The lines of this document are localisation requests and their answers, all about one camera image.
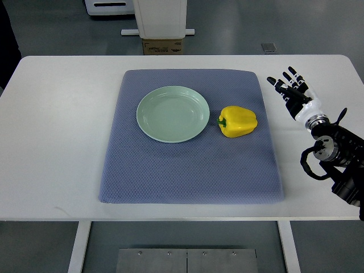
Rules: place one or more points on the metal base plate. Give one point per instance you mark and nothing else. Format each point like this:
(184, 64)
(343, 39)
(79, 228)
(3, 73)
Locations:
(187, 260)

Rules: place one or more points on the light green plate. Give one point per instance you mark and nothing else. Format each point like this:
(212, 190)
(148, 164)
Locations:
(172, 114)

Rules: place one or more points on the yellow bell pepper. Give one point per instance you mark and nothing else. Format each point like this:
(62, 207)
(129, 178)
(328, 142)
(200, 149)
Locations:
(236, 121)

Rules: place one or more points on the white cabinet with slot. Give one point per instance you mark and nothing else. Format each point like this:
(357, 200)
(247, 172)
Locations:
(106, 8)

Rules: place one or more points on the white machine column base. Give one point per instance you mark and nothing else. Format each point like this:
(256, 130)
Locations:
(160, 19)

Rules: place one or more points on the white left table leg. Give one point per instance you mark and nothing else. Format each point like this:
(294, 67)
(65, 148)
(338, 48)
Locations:
(79, 247)

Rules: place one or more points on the white right table leg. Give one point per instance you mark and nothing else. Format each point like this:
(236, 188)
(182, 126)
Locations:
(288, 247)

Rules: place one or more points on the grey floor plate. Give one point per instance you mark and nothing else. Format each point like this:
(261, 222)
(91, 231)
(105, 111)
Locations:
(269, 47)

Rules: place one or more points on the white table leg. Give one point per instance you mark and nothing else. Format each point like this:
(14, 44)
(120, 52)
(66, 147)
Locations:
(288, 247)
(79, 247)

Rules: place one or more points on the blue quilted mat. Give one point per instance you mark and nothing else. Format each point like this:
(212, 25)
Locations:
(208, 169)

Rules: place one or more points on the cardboard box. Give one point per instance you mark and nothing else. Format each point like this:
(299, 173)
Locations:
(162, 46)

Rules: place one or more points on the dark object at left edge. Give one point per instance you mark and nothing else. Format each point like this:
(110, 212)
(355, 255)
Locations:
(10, 53)

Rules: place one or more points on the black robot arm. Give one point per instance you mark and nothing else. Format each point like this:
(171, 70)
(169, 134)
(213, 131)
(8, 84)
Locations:
(340, 155)

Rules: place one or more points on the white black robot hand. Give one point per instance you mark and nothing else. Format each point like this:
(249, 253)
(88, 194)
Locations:
(301, 101)

